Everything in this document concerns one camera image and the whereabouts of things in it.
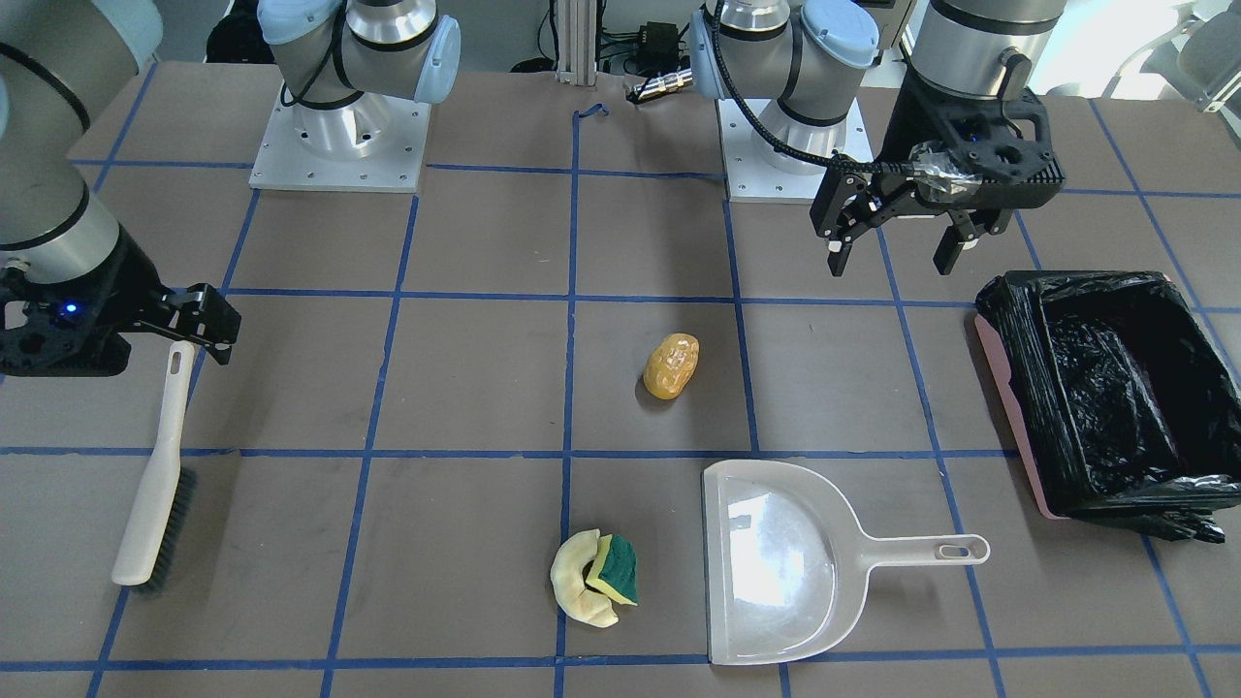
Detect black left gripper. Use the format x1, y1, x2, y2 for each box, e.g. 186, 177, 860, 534
810, 75, 1066, 277

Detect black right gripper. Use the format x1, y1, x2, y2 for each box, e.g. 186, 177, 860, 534
1, 230, 242, 378

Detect white hand brush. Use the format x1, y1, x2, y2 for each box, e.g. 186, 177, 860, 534
110, 340, 199, 591

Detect orange potato toy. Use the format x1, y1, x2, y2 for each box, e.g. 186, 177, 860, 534
642, 333, 700, 400

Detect white plastic dustpan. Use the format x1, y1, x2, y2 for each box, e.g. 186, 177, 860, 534
702, 460, 990, 666

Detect pale yellow peel toy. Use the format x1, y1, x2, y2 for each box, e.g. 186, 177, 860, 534
550, 527, 618, 628

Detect yellow green sponge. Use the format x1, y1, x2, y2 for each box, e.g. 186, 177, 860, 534
585, 534, 639, 606

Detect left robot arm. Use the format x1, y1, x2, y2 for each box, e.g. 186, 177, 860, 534
688, 1, 1066, 274

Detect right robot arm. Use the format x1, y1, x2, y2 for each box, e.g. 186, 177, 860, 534
1, 1, 460, 378

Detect pink bin with black bag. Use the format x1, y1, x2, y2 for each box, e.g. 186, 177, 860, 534
974, 270, 1240, 544

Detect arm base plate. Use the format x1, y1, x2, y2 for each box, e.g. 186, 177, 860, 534
716, 99, 874, 205
249, 93, 431, 194

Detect black braided cable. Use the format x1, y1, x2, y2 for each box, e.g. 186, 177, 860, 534
706, 5, 917, 178

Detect aluminium frame post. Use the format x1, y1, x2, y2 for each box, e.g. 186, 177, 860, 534
551, 0, 602, 88

